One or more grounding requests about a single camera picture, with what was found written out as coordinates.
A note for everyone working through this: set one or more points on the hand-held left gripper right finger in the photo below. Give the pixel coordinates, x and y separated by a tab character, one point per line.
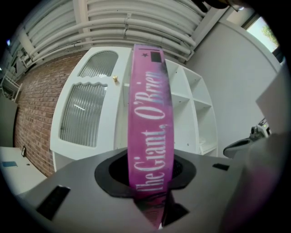
185	176

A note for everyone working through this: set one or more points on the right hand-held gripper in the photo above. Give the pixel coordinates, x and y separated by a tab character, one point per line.
259	132

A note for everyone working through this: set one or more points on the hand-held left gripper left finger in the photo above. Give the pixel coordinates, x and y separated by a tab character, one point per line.
102	177

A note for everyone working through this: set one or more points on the pink book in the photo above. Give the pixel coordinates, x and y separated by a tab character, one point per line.
150	113

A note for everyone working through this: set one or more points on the white desk with hutch shelves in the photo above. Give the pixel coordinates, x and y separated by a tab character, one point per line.
179	77

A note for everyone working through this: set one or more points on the white ribbed glass cabinet door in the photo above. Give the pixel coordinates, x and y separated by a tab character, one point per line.
91	109

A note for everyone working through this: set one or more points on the white side table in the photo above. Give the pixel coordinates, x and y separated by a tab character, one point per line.
20	175

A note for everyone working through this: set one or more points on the gold door knob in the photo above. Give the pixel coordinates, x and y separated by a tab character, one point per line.
115	78

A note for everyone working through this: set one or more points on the grey partition board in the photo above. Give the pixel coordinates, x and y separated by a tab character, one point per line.
8	123

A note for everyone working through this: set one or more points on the window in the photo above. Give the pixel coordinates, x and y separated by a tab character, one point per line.
263	34

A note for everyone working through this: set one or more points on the white metal rack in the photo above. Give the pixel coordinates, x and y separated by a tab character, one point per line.
11	87

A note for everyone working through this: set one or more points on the bundle of white ceiling pipes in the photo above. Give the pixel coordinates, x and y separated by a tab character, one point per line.
113	20

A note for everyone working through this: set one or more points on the small black frame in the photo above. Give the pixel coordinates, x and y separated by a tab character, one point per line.
23	151

